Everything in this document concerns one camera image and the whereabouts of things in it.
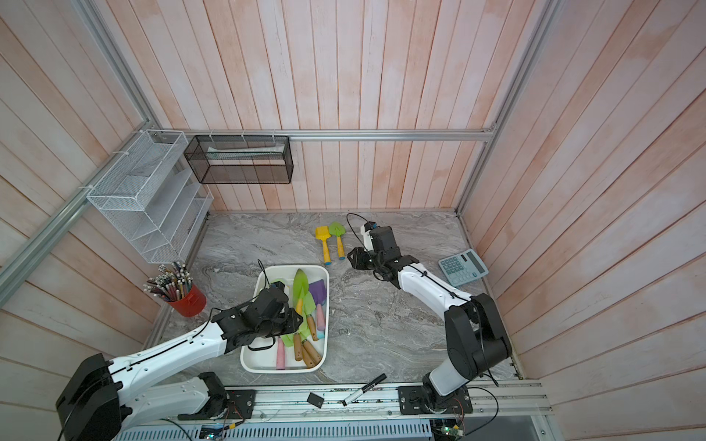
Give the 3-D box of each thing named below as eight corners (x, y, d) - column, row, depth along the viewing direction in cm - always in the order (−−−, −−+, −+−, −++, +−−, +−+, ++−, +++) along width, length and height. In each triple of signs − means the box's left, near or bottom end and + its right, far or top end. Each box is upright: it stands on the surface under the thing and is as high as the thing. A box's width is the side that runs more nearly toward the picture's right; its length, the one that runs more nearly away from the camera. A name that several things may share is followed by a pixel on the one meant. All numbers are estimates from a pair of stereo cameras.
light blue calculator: (453, 286, 99) (457, 281, 96) (438, 262, 106) (441, 256, 103) (485, 276, 102) (490, 271, 99) (468, 254, 109) (472, 247, 105)
